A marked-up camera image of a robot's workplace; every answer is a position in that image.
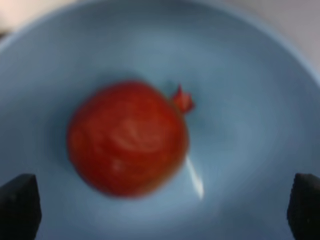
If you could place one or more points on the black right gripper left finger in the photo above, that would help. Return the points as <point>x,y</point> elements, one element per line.
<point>20,208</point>

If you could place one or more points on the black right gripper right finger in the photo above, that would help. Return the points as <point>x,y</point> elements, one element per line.
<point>303,214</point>

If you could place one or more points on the red pomegranate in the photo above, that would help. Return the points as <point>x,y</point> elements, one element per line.
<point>128,139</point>

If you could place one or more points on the light blue plastic bowl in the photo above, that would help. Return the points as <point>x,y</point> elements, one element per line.
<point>256,123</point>

